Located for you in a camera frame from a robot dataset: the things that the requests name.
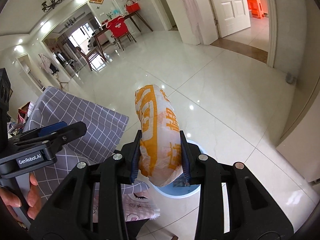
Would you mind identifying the person's left hand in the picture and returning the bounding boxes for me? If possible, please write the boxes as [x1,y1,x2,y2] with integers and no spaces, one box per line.
[0,173,43,221]

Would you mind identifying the black chandelier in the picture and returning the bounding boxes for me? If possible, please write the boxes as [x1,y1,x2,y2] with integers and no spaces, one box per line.
[41,0,63,12]

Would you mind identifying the grey checked tablecloth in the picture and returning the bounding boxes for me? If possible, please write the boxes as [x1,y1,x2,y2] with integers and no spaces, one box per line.
[22,86,151,201]

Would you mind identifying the wooden dining table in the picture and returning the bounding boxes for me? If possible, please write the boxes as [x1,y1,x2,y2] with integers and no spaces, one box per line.
[93,11,153,61]

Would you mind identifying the pink lace curtain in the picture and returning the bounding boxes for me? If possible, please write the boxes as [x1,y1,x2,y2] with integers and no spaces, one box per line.
[182,0,203,44]

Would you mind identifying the white panel door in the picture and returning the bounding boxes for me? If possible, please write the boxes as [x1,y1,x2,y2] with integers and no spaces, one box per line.
[212,0,251,37]

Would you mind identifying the red snack bag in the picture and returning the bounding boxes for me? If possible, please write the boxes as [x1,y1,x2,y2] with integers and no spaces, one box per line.
[17,102,30,124]

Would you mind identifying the orange white plastic wrapper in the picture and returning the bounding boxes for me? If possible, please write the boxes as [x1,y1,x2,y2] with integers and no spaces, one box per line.
[135,85,183,187]

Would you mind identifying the coat rack with clothes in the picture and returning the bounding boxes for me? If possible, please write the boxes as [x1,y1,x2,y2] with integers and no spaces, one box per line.
[39,54,63,90]

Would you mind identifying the chair with red shirt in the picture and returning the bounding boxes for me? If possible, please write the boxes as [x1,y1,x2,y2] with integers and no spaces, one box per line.
[106,16,136,51]

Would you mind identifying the pink patterned under cloth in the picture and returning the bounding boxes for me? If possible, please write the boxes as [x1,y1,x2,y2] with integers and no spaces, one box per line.
[92,189,161,223]

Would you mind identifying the wooden dining chair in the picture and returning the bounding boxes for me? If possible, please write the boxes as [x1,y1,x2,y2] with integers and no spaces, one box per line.
[75,46,106,71]

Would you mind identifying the light blue trash bin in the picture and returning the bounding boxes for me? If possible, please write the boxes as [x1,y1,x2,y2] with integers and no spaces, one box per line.
[148,139,206,199]

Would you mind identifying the orange plastic stool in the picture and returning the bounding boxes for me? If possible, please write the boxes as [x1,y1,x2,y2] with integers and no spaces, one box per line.
[247,0,265,18]

